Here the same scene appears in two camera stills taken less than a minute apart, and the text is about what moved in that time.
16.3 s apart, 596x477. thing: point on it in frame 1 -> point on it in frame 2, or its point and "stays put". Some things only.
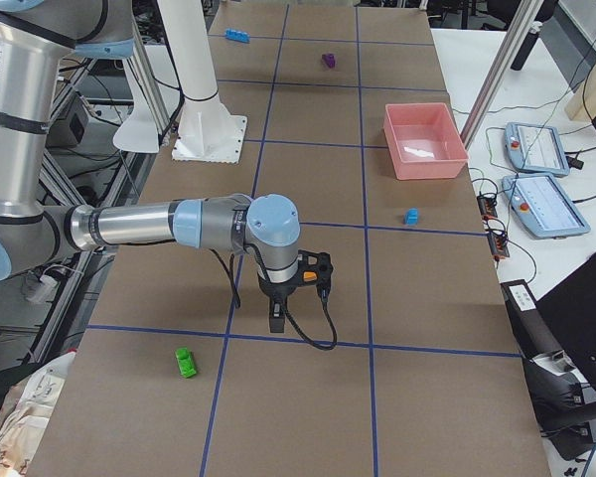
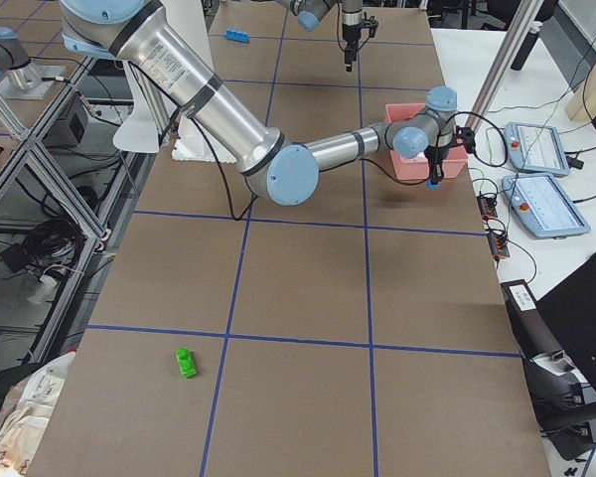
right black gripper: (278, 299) -> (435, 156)
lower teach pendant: (542, 205) stays put
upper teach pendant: (536, 148) stays put
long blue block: (237, 36) stays put
